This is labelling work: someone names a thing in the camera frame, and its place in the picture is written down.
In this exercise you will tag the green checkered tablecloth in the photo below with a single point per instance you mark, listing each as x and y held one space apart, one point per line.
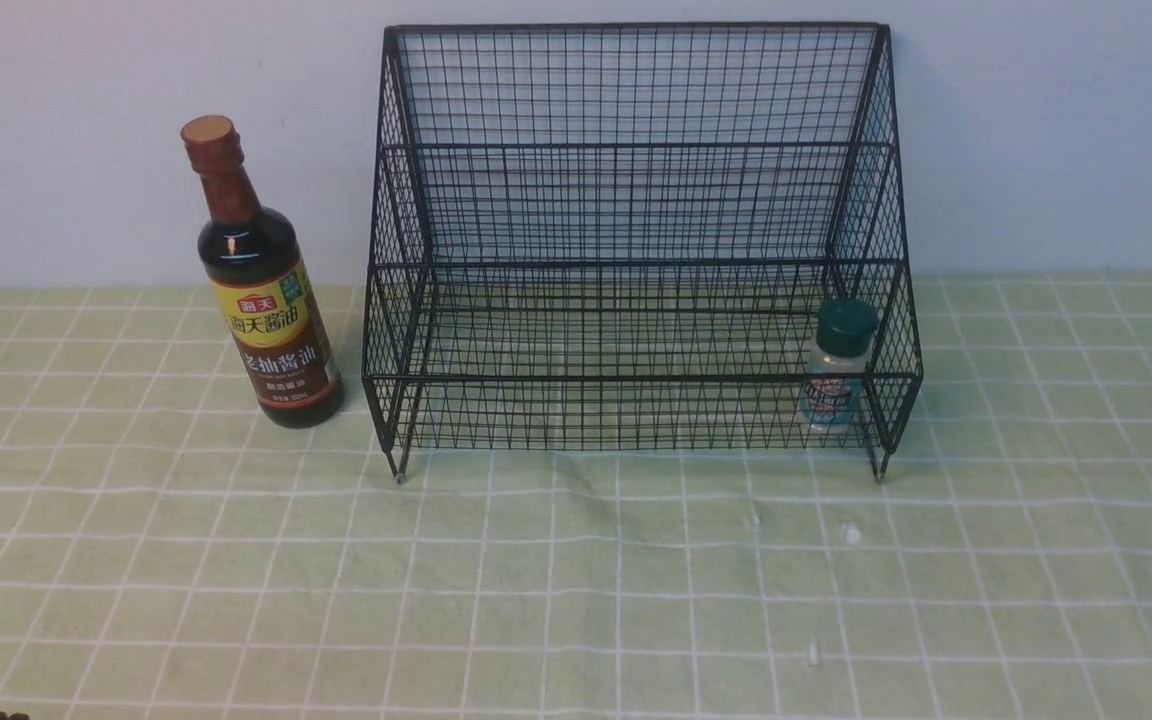
168 553

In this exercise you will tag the small green-capped seasoning bottle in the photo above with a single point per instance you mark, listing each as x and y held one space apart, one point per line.
840 351

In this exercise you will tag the black wire mesh shelf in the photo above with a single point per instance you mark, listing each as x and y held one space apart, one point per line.
617 236

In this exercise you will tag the dark soy sauce bottle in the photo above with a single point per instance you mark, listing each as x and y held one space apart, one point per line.
254 262

